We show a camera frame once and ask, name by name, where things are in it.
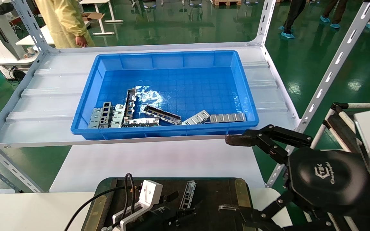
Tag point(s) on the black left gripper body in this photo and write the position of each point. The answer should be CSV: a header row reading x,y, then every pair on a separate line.
x,y
159,219

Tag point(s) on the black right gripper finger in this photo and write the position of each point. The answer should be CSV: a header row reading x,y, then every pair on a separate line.
x,y
255,223
239,139

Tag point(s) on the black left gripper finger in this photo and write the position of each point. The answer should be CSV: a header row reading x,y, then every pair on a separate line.
x,y
186,213
169,197

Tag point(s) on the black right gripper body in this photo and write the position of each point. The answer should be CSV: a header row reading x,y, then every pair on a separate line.
x,y
326,179

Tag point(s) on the long metal connector cage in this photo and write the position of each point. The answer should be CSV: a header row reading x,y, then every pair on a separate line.
x,y
188,192

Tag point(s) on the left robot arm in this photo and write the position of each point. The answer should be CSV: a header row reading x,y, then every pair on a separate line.
x,y
108,229

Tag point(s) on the dark mobile robot base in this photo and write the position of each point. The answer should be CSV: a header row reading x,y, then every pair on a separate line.
x,y
149,4
196,2

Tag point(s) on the black container brass edges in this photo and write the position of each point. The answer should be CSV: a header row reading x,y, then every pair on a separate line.
x,y
214,192

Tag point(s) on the short silver cage part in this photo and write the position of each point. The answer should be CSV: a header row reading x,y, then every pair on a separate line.
x,y
197,118

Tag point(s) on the silver cage part with tabs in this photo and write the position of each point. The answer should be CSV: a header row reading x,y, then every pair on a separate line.
x,y
141,122

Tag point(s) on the silver stamped cage part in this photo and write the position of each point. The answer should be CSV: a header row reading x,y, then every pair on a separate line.
x,y
118,116

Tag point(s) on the grey cage part blue windows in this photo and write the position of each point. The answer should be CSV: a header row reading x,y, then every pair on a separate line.
x,y
107,113
94,118

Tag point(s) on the bare hand of bystander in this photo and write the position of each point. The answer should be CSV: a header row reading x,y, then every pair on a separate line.
x,y
82,41

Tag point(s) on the flat grey ribbed cage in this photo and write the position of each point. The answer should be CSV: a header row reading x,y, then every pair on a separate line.
x,y
227,117

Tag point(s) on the dark long metal cage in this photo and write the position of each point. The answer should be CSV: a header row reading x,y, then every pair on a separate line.
x,y
162,115

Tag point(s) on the blue plastic bin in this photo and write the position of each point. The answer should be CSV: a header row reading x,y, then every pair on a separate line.
x,y
178,80

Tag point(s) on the clear plastic film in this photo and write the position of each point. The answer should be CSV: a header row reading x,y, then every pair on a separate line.
x,y
151,96

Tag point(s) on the long open metal cage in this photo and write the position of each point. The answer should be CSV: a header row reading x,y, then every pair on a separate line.
x,y
129,104

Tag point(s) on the wooden pallet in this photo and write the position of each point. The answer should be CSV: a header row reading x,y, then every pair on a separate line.
x,y
226,2

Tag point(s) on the white metal shelf rack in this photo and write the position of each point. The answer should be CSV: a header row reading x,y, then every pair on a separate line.
x,y
59,83

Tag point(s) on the open cardboard box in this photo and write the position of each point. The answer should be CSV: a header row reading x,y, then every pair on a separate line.
x,y
95,15

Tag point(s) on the small white table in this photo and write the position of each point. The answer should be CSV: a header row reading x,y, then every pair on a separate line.
x,y
98,1

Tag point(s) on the small white cup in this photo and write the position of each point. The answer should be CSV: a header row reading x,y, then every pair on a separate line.
x,y
30,51

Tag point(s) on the person in yellow coat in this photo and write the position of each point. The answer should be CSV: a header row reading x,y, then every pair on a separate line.
x,y
63,19

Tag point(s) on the large white table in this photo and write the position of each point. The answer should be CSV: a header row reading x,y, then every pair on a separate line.
x,y
34,39

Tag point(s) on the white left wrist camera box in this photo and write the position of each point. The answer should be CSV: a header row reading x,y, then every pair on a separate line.
x,y
149,192

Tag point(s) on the white tube trolley frame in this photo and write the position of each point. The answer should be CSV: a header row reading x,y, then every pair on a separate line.
x,y
340,128

